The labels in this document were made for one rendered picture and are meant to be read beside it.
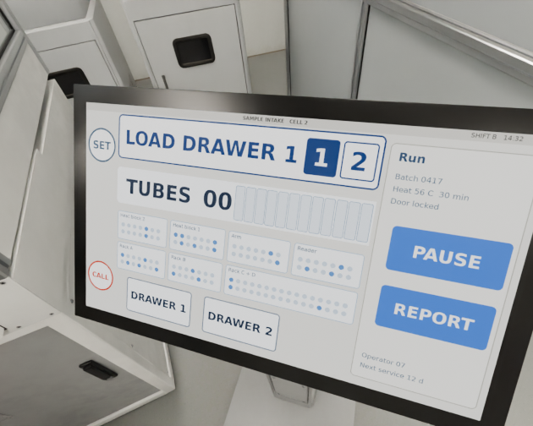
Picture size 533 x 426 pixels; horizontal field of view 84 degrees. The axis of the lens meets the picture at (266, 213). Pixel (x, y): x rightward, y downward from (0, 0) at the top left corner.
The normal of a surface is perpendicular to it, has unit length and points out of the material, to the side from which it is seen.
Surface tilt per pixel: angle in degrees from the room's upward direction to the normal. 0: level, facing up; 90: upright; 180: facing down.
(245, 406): 5
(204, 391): 0
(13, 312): 90
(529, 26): 90
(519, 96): 90
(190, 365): 0
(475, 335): 50
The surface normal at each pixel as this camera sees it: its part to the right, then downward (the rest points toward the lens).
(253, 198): -0.28, 0.14
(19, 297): 0.39, 0.67
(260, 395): -0.18, -0.67
